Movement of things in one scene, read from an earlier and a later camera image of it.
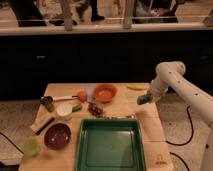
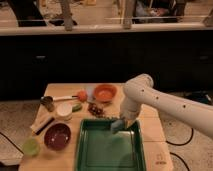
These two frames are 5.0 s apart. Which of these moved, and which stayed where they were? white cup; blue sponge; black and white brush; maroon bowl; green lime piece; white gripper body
Moved: white gripper body; blue sponge
Stayed: white cup; green lime piece; maroon bowl; black and white brush
